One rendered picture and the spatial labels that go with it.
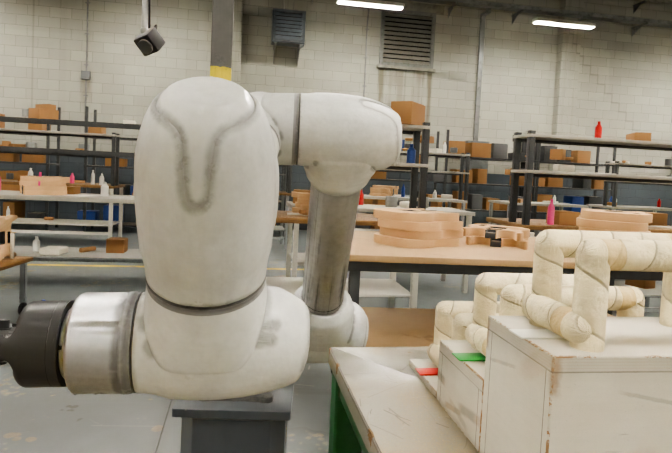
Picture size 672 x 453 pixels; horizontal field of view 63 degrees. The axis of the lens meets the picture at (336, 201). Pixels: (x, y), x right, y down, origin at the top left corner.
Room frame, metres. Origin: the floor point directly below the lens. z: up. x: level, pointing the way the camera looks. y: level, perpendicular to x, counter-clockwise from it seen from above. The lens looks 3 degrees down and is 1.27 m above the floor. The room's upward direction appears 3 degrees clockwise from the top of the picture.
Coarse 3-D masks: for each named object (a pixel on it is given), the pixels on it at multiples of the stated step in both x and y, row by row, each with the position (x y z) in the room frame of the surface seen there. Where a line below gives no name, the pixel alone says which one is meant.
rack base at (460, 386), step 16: (448, 352) 0.77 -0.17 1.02; (464, 352) 0.76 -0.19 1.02; (480, 352) 0.76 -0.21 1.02; (448, 368) 0.77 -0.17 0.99; (464, 368) 0.71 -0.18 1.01; (480, 368) 0.70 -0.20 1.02; (448, 384) 0.77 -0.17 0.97; (464, 384) 0.71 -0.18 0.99; (480, 384) 0.66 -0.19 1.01; (448, 400) 0.76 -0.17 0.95; (464, 400) 0.71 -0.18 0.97; (480, 400) 0.66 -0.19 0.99; (464, 416) 0.71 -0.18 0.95; (480, 416) 0.66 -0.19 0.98; (464, 432) 0.70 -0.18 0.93; (480, 432) 0.66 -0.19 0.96
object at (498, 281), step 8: (488, 272) 0.79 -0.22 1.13; (480, 280) 0.77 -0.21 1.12; (488, 280) 0.77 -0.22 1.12; (496, 280) 0.77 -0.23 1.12; (504, 280) 0.77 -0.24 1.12; (512, 280) 0.77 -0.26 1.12; (520, 280) 0.78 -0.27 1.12; (528, 280) 0.78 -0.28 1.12; (568, 280) 0.79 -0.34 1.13; (496, 288) 0.77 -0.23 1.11
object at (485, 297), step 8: (480, 288) 0.77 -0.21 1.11; (488, 288) 0.77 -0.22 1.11; (480, 296) 0.77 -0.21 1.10; (488, 296) 0.77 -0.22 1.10; (496, 296) 0.77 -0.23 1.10; (480, 304) 0.77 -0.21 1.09; (488, 304) 0.77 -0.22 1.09; (496, 304) 0.78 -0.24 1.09; (480, 312) 0.77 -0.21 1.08; (488, 312) 0.77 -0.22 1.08; (480, 320) 0.77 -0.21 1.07
